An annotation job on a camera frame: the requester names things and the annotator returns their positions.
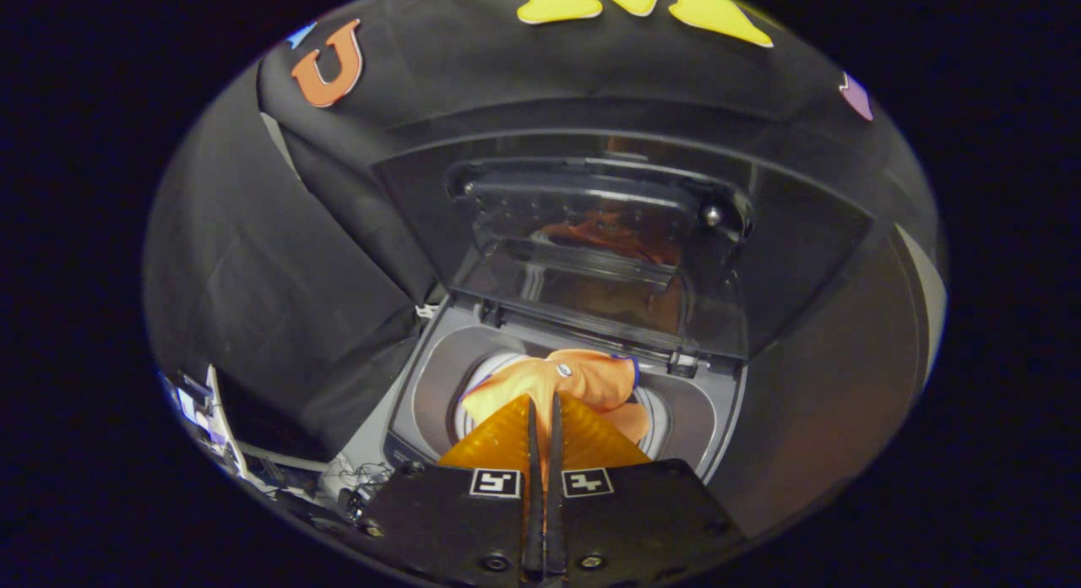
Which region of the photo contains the dark washing machine lid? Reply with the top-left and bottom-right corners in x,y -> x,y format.
372,132 -> 875,361

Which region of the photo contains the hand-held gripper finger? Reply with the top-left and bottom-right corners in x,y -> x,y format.
342,394 -> 543,582
547,391 -> 748,580

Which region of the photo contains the orange polo shirt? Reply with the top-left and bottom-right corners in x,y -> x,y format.
460,349 -> 651,466

